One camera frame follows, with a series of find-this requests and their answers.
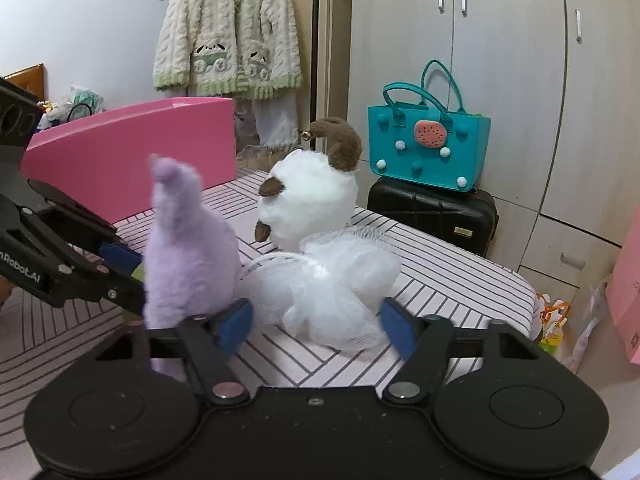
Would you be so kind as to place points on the cream fleece pants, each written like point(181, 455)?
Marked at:
point(275, 120)

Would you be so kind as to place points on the pink shopping bag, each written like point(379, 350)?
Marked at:
point(627, 310)

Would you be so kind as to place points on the pink cardboard box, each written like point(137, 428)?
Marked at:
point(125, 160)

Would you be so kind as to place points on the teal felt tote bag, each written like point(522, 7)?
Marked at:
point(400, 150)

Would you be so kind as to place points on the white and brown plush toy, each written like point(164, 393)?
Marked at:
point(310, 195)

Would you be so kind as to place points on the purple plush toy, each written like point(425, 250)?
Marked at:
point(190, 260)

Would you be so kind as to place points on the striped pink table cover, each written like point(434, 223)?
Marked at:
point(450, 290)

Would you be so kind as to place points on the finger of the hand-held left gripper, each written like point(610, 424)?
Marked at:
point(122, 257)
point(125, 292)

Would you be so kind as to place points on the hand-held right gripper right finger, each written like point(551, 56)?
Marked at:
point(400, 327)

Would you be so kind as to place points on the white mesh bath pouf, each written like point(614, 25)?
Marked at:
point(330, 290)

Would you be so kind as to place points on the clear plastic bag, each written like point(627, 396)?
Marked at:
point(590, 330)

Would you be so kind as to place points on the black hard suitcase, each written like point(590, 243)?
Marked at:
point(430, 215)

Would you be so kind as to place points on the cream fleece jacket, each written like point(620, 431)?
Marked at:
point(220, 20)

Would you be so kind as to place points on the wooden headboard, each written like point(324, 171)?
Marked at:
point(30, 80)

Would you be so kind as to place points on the white plastic bag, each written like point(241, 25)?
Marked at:
point(82, 100)

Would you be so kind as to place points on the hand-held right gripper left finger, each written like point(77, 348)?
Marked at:
point(234, 327)

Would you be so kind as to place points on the beige wardrobe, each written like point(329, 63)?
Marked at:
point(520, 110)

